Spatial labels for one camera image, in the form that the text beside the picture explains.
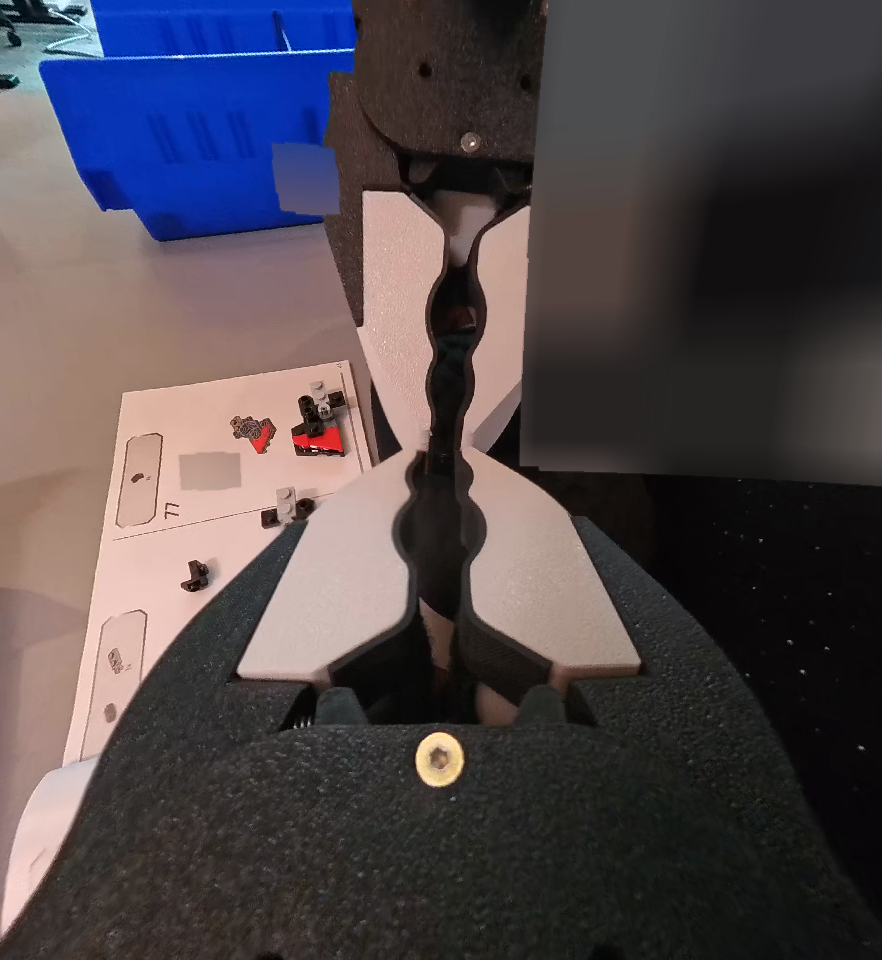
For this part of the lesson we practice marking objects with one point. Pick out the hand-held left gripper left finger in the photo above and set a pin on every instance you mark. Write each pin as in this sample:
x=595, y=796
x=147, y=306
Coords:
x=336, y=592

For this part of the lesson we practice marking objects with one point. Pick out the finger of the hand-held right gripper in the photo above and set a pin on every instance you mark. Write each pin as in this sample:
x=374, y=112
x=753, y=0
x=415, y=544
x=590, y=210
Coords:
x=396, y=300
x=502, y=315

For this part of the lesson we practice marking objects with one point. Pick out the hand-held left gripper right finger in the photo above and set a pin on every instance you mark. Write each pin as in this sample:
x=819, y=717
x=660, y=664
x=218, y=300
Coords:
x=546, y=592

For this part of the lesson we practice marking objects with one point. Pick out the white brick instruction booklet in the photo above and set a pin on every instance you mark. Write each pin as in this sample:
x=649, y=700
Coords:
x=185, y=480

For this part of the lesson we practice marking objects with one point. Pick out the blue plastic crate with divider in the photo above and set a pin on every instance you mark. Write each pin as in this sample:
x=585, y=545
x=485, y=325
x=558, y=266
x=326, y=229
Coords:
x=200, y=22

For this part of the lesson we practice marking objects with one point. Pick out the large blue plastic crate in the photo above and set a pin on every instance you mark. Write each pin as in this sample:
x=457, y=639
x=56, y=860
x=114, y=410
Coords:
x=185, y=127

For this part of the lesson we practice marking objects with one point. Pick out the white rounded object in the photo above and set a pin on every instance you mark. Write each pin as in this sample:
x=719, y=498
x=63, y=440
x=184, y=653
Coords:
x=43, y=840

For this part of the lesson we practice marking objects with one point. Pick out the white metal chair frame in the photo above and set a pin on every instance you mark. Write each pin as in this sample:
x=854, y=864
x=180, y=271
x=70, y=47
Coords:
x=73, y=34

